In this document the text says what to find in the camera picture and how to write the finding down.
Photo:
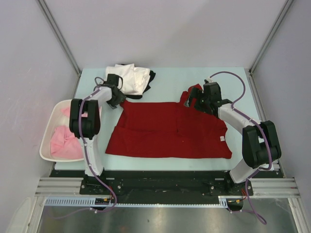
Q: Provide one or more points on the pink t-shirt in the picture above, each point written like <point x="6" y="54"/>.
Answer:
<point x="63" y="143"/>

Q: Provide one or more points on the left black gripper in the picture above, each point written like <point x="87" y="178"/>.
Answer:
<point x="121" y="97"/>

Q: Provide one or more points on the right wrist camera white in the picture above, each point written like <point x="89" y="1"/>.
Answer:
<point x="208" y="80"/>

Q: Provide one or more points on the right aluminium frame post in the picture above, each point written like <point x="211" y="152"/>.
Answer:
<point x="271" y="34"/>

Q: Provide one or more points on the folded white t-shirt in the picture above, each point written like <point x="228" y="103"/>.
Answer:
<point x="125" y="72"/>

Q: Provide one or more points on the red t-shirt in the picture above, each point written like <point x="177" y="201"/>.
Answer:
<point x="168" y="129"/>

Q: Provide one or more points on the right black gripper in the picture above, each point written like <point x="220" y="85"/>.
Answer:
<point x="194" y="93"/>

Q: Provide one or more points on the aluminium frame post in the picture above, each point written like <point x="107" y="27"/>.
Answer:
<point x="43" y="6"/>
<point x="271" y="34"/>

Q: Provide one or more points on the white plastic basin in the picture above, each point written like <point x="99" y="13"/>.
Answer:
<point x="47" y="136"/>

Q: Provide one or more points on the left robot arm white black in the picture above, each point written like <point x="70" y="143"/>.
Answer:
<point x="85" y="119"/>

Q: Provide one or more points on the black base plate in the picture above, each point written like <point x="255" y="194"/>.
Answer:
<point x="174" y="186"/>

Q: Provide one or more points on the left aluminium frame post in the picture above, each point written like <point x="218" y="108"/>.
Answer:
<point x="43" y="6"/>

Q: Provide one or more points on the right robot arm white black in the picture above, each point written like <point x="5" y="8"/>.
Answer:
<point x="260" y="144"/>

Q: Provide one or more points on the slotted cable duct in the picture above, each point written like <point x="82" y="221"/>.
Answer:
<point x="206" y="202"/>

